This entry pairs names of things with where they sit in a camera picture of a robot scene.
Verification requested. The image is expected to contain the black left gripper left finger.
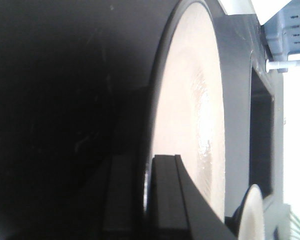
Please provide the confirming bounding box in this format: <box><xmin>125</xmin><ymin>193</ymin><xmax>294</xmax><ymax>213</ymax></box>
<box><xmin>102</xmin><ymin>156</ymin><xmax>144</xmax><ymax>240</ymax></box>

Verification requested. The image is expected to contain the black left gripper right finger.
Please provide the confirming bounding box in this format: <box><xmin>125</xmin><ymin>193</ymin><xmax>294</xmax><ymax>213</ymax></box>
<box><xmin>149</xmin><ymin>155</ymin><xmax>236</xmax><ymax>240</ymax></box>

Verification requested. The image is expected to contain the beige round plate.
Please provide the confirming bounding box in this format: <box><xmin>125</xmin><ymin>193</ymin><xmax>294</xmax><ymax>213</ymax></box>
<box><xmin>233</xmin><ymin>184</ymin><xmax>265</xmax><ymax>240</ymax></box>
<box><xmin>142</xmin><ymin>0</ymin><xmax>226</xmax><ymax>221</ymax></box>

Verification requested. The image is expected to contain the black sink basin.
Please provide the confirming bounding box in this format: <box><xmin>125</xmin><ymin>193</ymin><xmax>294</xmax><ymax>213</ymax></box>
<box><xmin>249</xmin><ymin>69</ymin><xmax>273</xmax><ymax>198</ymax></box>

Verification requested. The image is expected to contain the grey pegboard drying rack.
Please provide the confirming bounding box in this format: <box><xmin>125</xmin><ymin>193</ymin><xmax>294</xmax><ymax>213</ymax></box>
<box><xmin>264</xmin><ymin>0</ymin><xmax>300</xmax><ymax>61</ymax></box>

